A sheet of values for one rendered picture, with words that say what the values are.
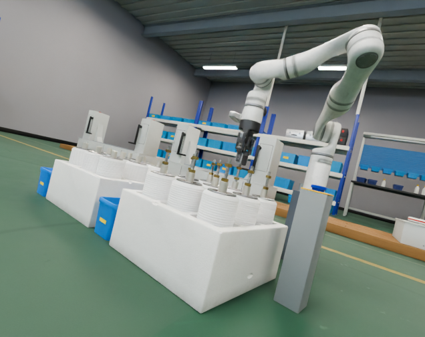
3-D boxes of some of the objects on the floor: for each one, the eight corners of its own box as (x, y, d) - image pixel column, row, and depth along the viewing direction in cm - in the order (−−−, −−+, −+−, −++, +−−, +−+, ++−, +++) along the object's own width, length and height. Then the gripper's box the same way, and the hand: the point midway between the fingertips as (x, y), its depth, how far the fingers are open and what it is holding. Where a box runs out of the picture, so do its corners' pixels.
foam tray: (192, 237, 108) (202, 196, 108) (275, 278, 84) (289, 226, 84) (108, 245, 77) (122, 188, 77) (200, 314, 53) (221, 232, 53)
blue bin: (94, 194, 142) (99, 174, 142) (104, 200, 136) (109, 178, 136) (33, 190, 118) (39, 166, 118) (42, 197, 111) (48, 170, 111)
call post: (282, 293, 73) (308, 190, 73) (307, 306, 69) (333, 196, 69) (272, 299, 68) (300, 188, 68) (298, 314, 63) (327, 194, 63)
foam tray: (121, 201, 142) (129, 170, 142) (168, 224, 119) (177, 187, 119) (45, 198, 111) (55, 158, 111) (87, 228, 87) (100, 178, 87)
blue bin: (157, 227, 109) (164, 200, 109) (174, 236, 103) (181, 207, 103) (89, 230, 86) (97, 196, 86) (105, 242, 79) (114, 204, 79)
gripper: (256, 116, 81) (244, 164, 81) (264, 127, 95) (254, 168, 95) (234, 113, 84) (223, 159, 84) (246, 124, 98) (236, 164, 98)
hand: (241, 160), depth 90 cm, fingers open, 6 cm apart
